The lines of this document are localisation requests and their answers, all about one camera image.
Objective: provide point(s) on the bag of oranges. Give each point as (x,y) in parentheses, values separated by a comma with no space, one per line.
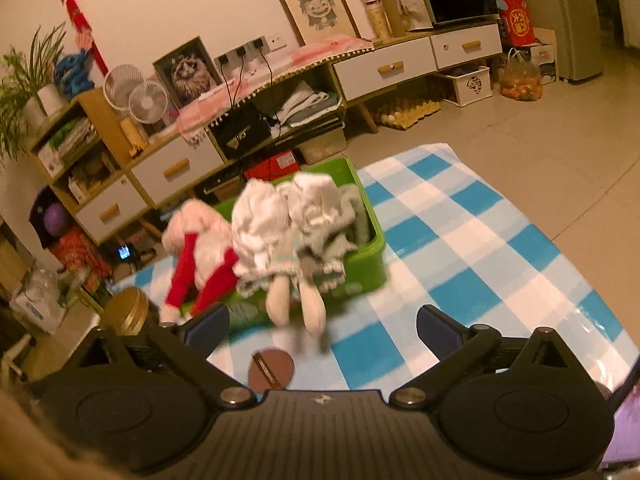
(520,79)

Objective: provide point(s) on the framed raccoon picture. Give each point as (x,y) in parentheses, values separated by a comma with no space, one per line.
(187,72)

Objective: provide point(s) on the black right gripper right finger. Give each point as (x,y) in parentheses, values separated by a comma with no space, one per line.
(508,402)

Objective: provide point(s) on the purple ball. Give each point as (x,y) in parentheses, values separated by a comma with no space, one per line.
(56,219)

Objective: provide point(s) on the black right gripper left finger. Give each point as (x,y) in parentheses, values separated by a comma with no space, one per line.
(144,401)

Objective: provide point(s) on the pink santa plush toy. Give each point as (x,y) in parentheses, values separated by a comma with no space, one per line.
(201,238)

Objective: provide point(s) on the smartphone on stand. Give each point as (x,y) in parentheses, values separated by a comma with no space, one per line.
(623,450)

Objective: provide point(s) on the rag doll blue dress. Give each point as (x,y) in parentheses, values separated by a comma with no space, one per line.
(301,267)

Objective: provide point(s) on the blue white checkered tablecloth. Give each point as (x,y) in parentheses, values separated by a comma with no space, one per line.
(453,241)

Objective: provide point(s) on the white cloth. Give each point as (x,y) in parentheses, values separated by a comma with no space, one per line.
(265,212)

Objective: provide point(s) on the white desk fan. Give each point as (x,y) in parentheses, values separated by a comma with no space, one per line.
(148,102)
(119,83)

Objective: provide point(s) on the green plastic bin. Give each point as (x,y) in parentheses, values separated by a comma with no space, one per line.
(363,269)

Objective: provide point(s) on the potted green plant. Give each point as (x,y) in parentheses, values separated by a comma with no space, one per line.
(23,74)

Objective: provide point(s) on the framed cartoon girl picture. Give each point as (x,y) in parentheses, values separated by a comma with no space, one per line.
(315,20)

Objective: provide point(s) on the egg tray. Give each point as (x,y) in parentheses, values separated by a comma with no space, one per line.
(403,113)

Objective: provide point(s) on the grey refrigerator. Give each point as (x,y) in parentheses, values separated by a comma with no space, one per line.
(578,36)

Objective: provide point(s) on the wooden shelf cabinet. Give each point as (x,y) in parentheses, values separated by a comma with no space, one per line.
(83,154)

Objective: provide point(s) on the blue plush toy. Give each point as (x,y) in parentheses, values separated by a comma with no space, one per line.
(71,74)

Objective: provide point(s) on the pink table runner cloth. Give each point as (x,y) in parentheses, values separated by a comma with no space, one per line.
(214,105)

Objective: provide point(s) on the brown powder puff far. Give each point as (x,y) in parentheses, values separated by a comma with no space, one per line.
(270,369)

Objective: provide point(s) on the red gift bag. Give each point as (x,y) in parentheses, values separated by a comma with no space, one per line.
(516,24)

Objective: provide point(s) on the white drawer tv cabinet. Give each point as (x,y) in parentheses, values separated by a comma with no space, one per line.
(302,107)

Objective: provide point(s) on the grey towel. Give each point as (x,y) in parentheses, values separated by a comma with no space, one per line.
(350,219)

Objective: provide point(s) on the glass jar gold lid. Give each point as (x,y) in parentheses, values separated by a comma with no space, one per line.
(126,311)

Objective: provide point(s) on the white storage box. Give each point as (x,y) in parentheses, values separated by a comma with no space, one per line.
(463,86)

